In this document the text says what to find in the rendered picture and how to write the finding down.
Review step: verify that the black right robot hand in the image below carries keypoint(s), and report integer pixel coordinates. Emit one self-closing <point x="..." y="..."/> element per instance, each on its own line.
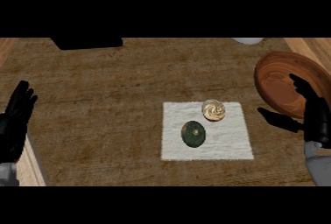
<point x="316" y="116"/>

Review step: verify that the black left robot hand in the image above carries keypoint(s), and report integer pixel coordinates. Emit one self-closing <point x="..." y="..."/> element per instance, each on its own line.
<point x="11" y="125"/>

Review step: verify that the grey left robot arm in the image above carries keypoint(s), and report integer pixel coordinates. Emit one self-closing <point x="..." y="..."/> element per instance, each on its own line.
<point x="7" y="173"/>

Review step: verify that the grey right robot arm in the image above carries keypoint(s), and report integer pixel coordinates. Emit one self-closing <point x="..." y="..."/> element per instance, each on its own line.
<point x="317" y="163"/>

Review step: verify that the brown wooden bowl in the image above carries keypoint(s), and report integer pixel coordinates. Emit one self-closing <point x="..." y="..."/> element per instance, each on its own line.
<point x="286" y="84"/>

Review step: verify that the cream swirl cupcake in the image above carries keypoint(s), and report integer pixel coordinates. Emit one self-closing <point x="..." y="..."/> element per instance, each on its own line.
<point x="212" y="110"/>

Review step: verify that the white placemat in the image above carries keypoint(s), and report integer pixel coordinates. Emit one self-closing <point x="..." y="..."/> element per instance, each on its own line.
<point x="206" y="134"/>

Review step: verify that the brown woven table mat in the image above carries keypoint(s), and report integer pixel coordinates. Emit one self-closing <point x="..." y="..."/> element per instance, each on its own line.
<point x="128" y="116"/>

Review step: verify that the dark green round vegetable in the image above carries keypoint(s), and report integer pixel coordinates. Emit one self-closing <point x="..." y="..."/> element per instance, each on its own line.
<point x="193" y="134"/>

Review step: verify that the pale grey round object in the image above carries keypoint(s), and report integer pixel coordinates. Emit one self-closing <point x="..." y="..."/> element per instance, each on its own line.
<point x="246" y="40"/>

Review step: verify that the black appliance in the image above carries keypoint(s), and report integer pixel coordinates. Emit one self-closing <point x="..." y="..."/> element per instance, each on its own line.
<point x="87" y="42"/>

